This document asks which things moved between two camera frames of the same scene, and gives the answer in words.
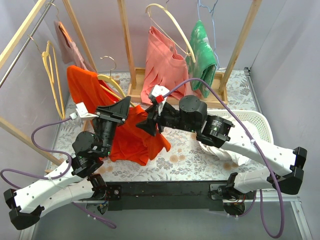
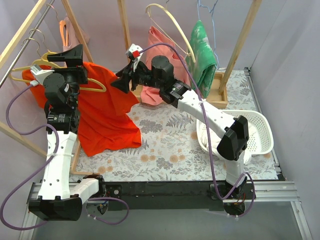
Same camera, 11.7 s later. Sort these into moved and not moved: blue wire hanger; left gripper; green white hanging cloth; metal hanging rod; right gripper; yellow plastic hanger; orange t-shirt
Moved: right gripper; left gripper; yellow plastic hanger; orange t-shirt
Not moved: metal hanging rod; green white hanging cloth; blue wire hanger
